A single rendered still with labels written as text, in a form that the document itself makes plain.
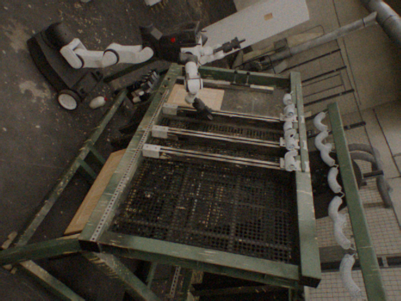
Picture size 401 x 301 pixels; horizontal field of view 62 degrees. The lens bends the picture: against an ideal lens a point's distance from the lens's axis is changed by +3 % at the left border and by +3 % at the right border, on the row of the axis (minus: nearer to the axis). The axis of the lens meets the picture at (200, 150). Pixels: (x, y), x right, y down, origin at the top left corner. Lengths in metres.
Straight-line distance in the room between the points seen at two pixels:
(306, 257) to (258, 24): 5.31
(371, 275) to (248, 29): 5.21
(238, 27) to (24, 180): 4.98
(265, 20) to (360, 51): 5.40
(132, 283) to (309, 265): 1.13
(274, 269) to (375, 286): 0.70
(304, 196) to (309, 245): 0.35
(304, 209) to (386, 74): 10.03
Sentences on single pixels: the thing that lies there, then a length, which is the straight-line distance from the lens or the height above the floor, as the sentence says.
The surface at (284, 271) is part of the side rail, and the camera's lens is 1.91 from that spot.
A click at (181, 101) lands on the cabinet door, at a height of 1.00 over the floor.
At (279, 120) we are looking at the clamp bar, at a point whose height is 1.78.
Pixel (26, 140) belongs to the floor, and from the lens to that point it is 2.98.
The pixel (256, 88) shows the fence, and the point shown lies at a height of 1.58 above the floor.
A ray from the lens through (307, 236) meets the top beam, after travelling 2.00.
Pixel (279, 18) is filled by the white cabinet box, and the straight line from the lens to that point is 6.64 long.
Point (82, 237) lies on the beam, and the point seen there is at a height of 0.82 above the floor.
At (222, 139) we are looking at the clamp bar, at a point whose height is 1.41.
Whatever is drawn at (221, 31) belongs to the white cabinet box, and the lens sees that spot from 6.81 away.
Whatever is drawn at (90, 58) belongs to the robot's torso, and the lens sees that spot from 3.19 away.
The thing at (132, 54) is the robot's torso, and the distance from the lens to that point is 2.98.
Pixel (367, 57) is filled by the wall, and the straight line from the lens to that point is 11.63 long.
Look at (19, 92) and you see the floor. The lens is 3.11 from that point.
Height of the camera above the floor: 2.31
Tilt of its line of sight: 25 degrees down
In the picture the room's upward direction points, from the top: 74 degrees clockwise
